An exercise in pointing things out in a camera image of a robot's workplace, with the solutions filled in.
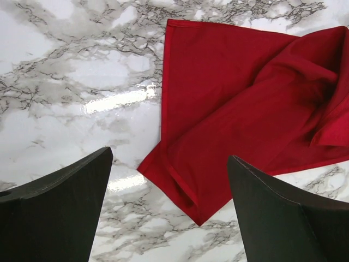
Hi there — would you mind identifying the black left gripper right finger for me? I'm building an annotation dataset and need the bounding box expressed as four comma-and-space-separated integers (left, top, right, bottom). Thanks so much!
227, 156, 348, 262

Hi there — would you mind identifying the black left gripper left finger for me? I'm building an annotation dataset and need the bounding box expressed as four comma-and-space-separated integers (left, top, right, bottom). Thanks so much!
1, 147, 113, 261

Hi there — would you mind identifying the red cloth napkin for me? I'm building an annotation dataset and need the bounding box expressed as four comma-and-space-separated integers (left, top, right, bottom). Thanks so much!
138, 19, 348, 225

